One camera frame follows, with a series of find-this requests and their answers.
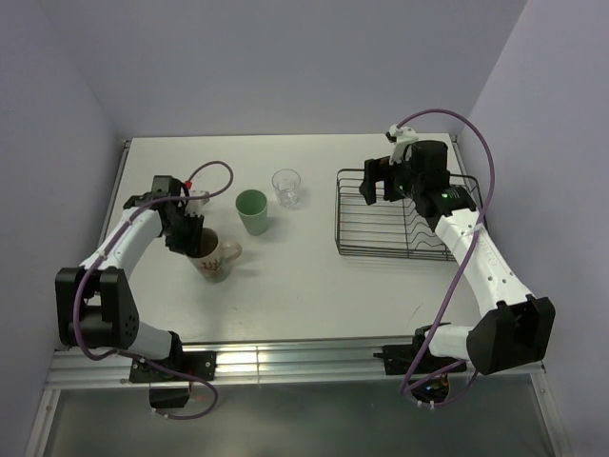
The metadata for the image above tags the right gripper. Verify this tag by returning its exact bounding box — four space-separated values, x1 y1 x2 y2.
358 152 422 205

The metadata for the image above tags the cream floral mug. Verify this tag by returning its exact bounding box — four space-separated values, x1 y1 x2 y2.
187 228 243 283

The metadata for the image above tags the green plastic cup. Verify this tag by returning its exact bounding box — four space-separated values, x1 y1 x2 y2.
235 189 267 236

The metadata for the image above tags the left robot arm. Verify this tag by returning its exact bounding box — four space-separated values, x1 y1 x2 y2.
55 175 204 380

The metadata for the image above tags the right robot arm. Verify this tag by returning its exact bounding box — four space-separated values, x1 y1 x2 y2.
359 140 556 375

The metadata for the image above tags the tall clear glass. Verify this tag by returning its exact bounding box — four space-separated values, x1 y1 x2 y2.
271 169 302 208

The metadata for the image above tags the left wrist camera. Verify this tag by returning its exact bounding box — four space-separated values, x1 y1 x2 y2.
185 189 210 216

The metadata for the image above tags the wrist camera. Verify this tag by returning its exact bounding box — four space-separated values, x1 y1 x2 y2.
385 125 420 166
185 189 210 216

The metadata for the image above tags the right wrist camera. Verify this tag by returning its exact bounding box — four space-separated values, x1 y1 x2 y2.
385 125 420 166

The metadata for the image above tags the black wire dish rack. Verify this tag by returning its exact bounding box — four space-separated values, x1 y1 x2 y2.
334 169 454 262

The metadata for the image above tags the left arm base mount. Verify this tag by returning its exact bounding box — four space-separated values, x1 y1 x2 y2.
128 350 219 412

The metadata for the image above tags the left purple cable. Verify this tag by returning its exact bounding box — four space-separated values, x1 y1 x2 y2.
74 160 235 421

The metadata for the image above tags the aluminium rail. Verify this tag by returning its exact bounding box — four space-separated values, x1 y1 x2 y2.
45 335 546 389

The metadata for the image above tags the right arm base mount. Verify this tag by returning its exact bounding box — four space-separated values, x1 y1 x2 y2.
372 344 456 376

